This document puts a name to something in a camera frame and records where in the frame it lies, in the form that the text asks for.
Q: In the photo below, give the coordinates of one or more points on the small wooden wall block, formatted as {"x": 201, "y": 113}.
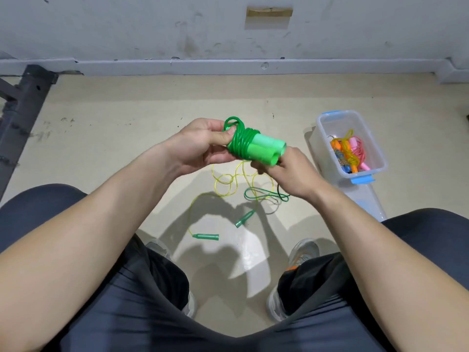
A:
{"x": 270, "y": 11}

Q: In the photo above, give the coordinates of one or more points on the grey shoe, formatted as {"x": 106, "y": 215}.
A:
{"x": 157, "y": 249}
{"x": 304, "y": 251}

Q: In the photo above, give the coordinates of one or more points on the person's right forearm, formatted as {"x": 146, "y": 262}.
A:
{"x": 396, "y": 267}

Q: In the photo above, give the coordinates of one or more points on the grey right shoe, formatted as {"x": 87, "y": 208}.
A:
{"x": 304, "y": 251}

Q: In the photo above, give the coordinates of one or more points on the grey left shoe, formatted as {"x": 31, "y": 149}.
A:
{"x": 157, "y": 249}

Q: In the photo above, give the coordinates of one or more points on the black shorts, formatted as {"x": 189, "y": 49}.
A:
{"x": 29, "y": 212}

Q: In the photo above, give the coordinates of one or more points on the clear plastic box lid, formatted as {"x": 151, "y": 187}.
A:
{"x": 370, "y": 201}

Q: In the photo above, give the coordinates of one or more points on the clear storage box blue latches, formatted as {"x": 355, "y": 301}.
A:
{"x": 326, "y": 124}

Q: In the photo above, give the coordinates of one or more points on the black metal rack frame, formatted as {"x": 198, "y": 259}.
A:
{"x": 22, "y": 106}

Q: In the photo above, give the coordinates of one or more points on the person's left hand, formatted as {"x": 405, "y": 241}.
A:
{"x": 192, "y": 148}

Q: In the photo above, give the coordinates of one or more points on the person's left forearm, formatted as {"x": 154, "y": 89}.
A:
{"x": 73, "y": 253}

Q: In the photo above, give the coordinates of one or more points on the person's right hand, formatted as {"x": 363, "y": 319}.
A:
{"x": 300, "y": 173}

